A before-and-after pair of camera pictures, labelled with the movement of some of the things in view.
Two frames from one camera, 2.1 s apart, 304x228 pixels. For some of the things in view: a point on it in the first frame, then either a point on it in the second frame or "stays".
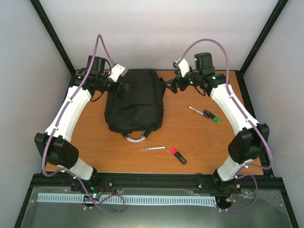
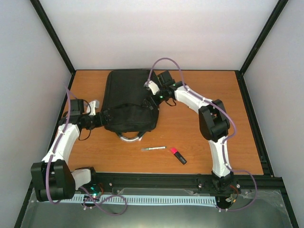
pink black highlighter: (175, 151) stays
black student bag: (141, 110) stays
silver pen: (154, 148) stays
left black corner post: (53, 32) stays
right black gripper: (174, 88) → (147, 101)
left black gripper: (123, 94) → (107, 121)
